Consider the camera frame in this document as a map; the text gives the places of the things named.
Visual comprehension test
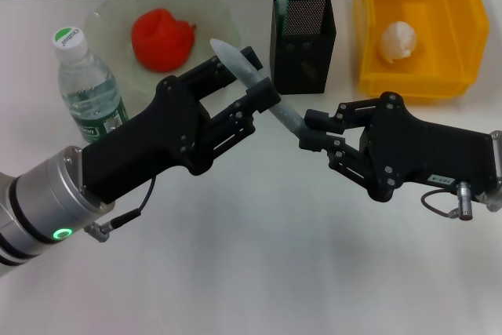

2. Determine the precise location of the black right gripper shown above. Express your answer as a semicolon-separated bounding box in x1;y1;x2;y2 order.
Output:
298;90;502;203

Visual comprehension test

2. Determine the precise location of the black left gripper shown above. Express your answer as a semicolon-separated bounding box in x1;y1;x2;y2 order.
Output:
81;46;283;206

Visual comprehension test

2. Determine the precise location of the grey glitter pen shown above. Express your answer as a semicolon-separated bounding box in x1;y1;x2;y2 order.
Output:
209;38;311;142

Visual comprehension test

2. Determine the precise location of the white paper ball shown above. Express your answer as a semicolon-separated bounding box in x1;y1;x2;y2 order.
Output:
378;20;419;65

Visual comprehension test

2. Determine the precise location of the clear green-label water bottle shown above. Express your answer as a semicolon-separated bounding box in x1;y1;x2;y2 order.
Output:
52;27;130;145

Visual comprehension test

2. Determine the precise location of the black mesh pen holder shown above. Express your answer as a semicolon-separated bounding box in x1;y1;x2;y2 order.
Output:
269;0;337;95

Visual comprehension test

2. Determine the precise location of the pale green glass plate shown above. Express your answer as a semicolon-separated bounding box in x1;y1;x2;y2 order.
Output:
84;0;243;107

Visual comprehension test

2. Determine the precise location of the yellow plastic bin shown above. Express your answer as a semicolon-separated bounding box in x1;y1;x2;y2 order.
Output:
354;0;490;105

